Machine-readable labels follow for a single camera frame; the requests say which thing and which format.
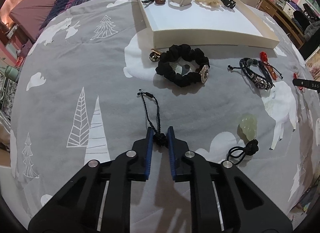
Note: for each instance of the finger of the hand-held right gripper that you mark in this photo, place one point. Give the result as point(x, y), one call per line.
point(306, 83)

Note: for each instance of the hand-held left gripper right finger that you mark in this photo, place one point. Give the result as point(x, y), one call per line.
point(172, 153)

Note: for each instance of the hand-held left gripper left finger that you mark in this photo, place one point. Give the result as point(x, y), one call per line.
point(149, 153)

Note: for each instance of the black scrunchie with metal charm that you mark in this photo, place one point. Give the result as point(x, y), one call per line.
point(172, 52)

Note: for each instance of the black hair claw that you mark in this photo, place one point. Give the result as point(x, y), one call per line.
point(228, 1)

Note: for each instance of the shallow white cardboard tray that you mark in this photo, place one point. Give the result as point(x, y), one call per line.
point(200, 22)

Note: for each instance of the floral cloth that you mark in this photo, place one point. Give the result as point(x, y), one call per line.
point(315, 67)

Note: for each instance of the dark hanging jacket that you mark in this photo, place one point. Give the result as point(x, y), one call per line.
point(312, 37)

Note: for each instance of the black bag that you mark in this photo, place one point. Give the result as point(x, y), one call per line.
point(303, 17)

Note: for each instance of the wooden desk with drawers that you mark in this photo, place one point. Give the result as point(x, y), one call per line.
point(272, 7)

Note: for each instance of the grey bear print bedcover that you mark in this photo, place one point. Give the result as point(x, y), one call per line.
point(75, 72)

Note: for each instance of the black white patterned box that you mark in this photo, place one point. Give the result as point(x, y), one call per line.
point(7, 92)

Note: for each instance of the pale green bottle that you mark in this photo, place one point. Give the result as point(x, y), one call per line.
point(12, 71)

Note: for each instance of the pink padded headboard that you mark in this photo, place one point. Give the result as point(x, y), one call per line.
point(32, 10)

